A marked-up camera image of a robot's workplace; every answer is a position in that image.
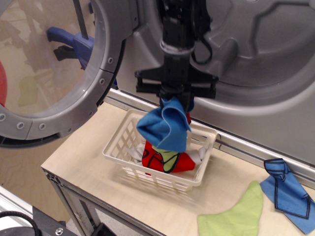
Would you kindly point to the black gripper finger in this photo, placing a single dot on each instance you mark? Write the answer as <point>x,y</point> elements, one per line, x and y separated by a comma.
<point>164,101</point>
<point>187,102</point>

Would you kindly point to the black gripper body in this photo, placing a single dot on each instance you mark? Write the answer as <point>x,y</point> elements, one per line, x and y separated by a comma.
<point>176,76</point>

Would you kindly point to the plain blue felt cloth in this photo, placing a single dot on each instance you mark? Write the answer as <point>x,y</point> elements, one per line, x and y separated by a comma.
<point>166,127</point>

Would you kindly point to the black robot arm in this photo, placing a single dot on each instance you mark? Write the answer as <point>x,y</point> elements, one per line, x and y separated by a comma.
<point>185,22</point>

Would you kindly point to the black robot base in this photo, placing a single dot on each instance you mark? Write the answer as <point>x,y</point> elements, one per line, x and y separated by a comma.
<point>29,221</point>

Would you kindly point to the white plastic laundry basket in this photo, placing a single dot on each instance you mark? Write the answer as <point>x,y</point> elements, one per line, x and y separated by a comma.
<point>127,136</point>

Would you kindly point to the grey toy washing machine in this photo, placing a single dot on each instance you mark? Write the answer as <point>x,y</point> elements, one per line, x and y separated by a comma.
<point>263,53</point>

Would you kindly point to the round grey machine door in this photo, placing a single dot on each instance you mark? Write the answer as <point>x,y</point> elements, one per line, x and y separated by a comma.
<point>49,99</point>

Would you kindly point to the white felt cloth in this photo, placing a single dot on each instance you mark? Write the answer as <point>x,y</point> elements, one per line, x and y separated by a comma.
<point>137,152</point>

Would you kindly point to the red felt cloth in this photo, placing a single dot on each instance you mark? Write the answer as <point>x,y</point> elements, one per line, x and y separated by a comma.
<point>153,160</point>

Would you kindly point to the blue bar clamp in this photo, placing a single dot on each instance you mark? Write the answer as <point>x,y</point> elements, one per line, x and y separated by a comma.
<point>75,46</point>

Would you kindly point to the light green felt cloth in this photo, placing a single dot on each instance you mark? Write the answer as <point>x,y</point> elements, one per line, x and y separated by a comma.
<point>241,220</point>

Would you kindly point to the blue stitched felt shirt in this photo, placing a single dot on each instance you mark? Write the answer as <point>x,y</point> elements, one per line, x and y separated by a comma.
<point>288,195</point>

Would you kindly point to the red round object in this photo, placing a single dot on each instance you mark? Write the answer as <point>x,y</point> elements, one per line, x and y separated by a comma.
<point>3,85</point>

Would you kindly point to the aluminium table frame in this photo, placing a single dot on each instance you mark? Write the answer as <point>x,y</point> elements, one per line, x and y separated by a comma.
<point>84,208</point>

